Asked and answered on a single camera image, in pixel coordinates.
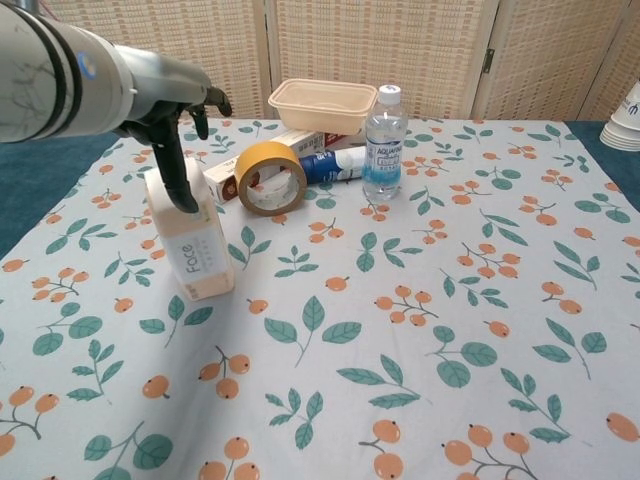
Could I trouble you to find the long white cardboard box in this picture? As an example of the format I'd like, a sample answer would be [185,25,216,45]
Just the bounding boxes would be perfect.
[203,128,369,204]

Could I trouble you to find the blue and white tube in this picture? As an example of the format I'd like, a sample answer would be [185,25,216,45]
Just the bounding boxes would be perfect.
[298,146,369,186]

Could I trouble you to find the floral leaf print tablecloth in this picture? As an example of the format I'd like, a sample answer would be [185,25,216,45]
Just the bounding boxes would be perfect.
[0,118,640,480]

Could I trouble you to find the beige plastic food container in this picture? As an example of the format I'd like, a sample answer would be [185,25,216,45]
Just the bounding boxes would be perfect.
[268,78,379,136]

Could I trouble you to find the white Face tissue pack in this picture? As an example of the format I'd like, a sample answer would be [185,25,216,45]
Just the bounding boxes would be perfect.
[143,157,236,302]

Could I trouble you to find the brown packing tape roll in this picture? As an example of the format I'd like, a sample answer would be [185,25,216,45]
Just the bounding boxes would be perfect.
[236,141,308,218]

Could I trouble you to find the clear plastic water bottle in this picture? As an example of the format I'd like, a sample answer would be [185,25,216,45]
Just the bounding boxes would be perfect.
[361,84,409,202]

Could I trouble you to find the woven bamboo folding screen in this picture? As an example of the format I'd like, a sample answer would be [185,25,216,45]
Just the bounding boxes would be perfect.
[29,0,640,122]

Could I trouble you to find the stack of white paper cups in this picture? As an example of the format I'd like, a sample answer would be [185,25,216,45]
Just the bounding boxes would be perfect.
[599,77,640,151]

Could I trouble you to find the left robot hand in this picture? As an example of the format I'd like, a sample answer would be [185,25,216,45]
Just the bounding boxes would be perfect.
[113,45,234,215]

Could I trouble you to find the teal table cover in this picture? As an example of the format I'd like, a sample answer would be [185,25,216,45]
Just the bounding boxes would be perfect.
[0,118,640,261]

